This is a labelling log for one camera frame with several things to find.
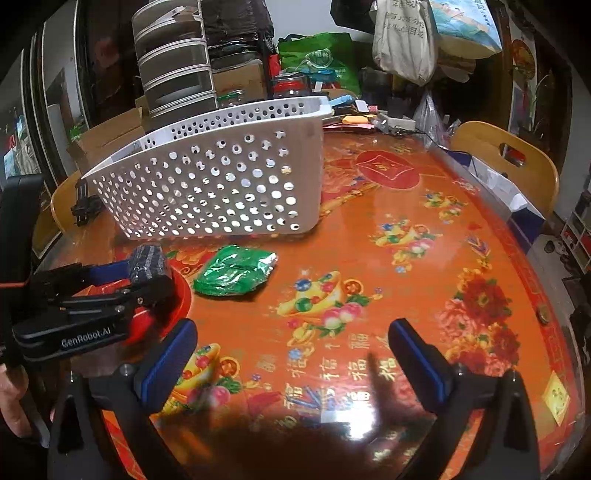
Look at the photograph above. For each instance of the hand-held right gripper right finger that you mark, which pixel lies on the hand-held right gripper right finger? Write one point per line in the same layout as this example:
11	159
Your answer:
415	364

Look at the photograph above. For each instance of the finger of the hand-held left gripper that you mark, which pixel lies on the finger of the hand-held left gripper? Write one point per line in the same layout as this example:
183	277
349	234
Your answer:
147	293
108	272

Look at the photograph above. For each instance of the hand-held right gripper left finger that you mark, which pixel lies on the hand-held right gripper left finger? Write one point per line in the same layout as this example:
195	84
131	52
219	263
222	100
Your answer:
168	364

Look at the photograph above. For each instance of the black knit roll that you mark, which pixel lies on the black knit roll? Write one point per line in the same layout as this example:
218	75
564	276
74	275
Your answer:
147	261

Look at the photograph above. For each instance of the green foil packet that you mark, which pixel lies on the green foil packet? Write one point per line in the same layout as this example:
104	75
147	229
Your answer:
231	272

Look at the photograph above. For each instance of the white perforated plastic basket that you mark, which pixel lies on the white perforated plastic basket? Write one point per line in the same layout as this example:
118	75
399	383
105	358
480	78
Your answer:
207	184

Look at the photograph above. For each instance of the person's left hand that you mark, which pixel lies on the person's left hand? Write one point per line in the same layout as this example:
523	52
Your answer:
14	401

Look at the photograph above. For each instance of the black clip tool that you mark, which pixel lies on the black clip tool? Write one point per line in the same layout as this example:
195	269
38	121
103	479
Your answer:
85	205

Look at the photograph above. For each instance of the wooden chair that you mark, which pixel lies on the wooden chair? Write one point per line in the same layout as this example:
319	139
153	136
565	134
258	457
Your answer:
540	170
62	207

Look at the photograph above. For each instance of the open cardboard box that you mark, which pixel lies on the open cardboard box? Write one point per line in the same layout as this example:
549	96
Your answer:
111	138

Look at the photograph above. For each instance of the yellow card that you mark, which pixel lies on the yellow card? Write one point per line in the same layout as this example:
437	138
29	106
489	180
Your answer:
555	399

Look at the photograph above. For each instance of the blue printed plastic bag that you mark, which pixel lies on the blue printed plastic bag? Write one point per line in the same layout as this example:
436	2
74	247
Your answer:
14	147

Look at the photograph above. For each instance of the white and blue paper bag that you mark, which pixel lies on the white and blue paper bag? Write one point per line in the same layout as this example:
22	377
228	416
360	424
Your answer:
498	184

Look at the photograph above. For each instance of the dark cabinet with glass doors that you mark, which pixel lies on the dark cabinet with glass doors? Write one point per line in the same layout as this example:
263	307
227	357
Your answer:
60	78

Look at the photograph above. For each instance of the white cubby shelf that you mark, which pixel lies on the white cubby shelf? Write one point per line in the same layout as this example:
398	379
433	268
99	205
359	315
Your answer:
577	235

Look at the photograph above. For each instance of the glass jar with green lid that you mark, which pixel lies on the glass jar with green lid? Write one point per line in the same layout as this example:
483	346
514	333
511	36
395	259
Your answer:
231	99

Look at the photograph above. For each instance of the stacked clear plastic drawers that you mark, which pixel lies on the stacked clear plastic drawers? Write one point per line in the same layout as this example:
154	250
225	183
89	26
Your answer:
175	60

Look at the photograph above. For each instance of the brown cardboard box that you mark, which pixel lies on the brown cardboard box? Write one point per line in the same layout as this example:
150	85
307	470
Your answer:
240	78

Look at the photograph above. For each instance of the white power strip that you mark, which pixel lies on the white power strip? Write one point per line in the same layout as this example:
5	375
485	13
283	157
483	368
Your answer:
400	122

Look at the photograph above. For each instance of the clear plastic bag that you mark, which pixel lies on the clear plastic bag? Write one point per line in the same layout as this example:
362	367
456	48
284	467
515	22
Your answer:
429	115

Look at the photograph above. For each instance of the glass jar with red contents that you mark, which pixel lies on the glass jar with red contents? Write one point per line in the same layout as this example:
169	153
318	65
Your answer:
288	85

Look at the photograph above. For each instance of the small yellow object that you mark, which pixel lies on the small yellow object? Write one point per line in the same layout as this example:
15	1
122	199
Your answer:
356	119

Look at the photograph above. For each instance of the small blue object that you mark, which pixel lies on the small blue object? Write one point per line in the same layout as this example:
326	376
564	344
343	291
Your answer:
342	100

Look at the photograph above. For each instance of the black bag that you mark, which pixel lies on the black bag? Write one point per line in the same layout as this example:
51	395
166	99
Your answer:
235	21

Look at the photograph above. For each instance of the green shopping bag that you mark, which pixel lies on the green shopping bag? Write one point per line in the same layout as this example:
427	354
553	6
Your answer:
323	60

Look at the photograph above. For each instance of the white canvas tote bag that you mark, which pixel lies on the white canvas tote bag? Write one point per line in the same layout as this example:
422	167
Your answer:
401	46

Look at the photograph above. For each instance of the blue printed tote bag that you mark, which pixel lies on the blue printed tote bag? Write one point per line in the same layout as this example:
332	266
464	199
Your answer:
466	27

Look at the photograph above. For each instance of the wall hanging with red ornament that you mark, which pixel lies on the wall hanging with red ornament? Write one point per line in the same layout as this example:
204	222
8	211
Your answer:
526	87

